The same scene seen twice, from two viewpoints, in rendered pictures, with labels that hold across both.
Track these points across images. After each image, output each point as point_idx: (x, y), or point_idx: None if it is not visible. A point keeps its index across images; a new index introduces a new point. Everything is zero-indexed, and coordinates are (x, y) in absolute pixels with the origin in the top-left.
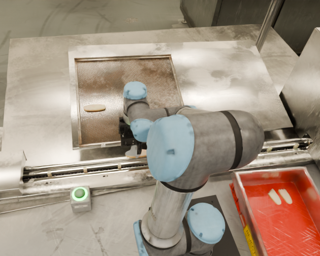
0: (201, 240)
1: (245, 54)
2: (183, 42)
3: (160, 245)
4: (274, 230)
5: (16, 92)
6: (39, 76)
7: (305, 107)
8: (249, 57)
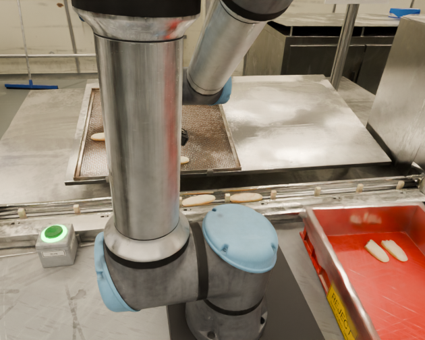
0: (227, 260)
1: (314, 86)
2: (233, 76)
3: (133, 255)
4: (383, 301)
5: (16, 133)
6: (52, 120)
7: (405, 127)
8: (319, 89)
